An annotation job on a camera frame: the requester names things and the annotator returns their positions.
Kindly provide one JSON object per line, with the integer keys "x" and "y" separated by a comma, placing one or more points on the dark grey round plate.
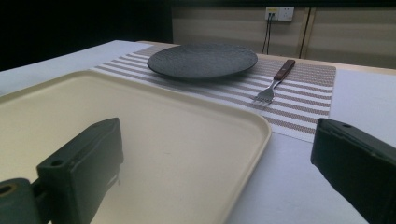
{"x": 202, "y": 60}

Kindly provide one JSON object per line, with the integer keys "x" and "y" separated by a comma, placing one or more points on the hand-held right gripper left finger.
{"x": 84, "y": 168}

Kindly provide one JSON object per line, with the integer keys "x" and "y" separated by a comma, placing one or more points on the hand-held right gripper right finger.
{"x": 358, "y": 165}

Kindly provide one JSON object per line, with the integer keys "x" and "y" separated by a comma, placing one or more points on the cream plastic tray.
{"x": 174, "y": 140}

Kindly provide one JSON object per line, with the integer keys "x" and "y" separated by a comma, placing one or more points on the white wall socket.
{"x": 279, "y": 13}

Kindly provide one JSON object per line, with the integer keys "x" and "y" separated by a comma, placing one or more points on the striped woven placemat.
{"x": 299, "y": 93}

